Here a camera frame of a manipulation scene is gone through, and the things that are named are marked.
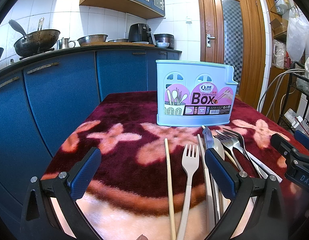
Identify black rice cooker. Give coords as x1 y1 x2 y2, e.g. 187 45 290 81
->
154 34 175 49

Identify white small bowl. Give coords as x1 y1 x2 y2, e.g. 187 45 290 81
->
156 42 170 48

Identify white chopstick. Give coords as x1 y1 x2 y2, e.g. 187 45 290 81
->
246 151 282 183

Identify black air fryer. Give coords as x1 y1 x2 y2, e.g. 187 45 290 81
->
128 23 156 45

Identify steel fork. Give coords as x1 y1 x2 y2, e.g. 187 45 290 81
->
222 128 264 178
215 134 244 171

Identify black wok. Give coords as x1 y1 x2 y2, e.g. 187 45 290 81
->
9 17 60 57

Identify small steel bowl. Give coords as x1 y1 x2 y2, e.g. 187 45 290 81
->
108 38 128 43

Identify blue lower kitchen cabinets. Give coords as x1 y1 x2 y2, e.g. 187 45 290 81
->
0 45 181 235

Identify wooden chopstick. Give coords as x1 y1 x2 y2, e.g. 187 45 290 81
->
164 138 176 240

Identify grey cables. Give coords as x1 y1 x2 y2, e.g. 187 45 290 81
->
256 68 307 117

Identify steel pitcher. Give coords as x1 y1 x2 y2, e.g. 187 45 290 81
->
56 37 76 50

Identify white power strip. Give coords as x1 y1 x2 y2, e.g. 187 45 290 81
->
284 108 305 131

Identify white plastic bag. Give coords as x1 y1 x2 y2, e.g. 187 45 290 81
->
286 16 309 61

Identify wooden shelf unit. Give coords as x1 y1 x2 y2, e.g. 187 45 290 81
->
260 0 301 123

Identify beige plastic spoon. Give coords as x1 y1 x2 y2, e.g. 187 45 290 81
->
214 137 225 160

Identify wooden door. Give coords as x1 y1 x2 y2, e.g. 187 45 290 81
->
199 0 266 108

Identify light blue chopsticks box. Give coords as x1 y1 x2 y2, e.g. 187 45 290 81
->
156 60 238 127

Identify beige plastic fork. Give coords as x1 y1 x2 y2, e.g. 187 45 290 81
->
176 145 199 240

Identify steel colander bowl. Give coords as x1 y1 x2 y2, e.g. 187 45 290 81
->
77 34 108 47

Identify red floral plush tablecloth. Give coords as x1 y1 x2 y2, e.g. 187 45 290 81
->
42 91 309 239

